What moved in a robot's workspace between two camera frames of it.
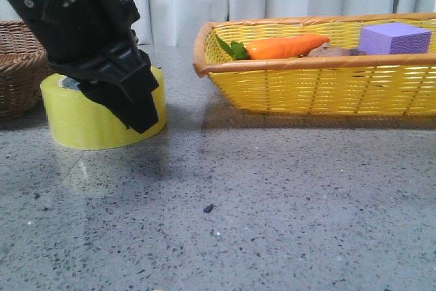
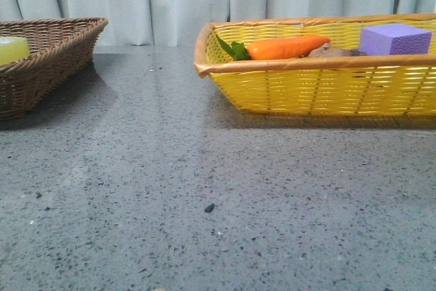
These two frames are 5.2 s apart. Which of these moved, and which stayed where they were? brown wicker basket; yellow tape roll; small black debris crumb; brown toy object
Moved: yellow tape roll
Stayed: brown toy object; brown wicker basket; small black debris crumb
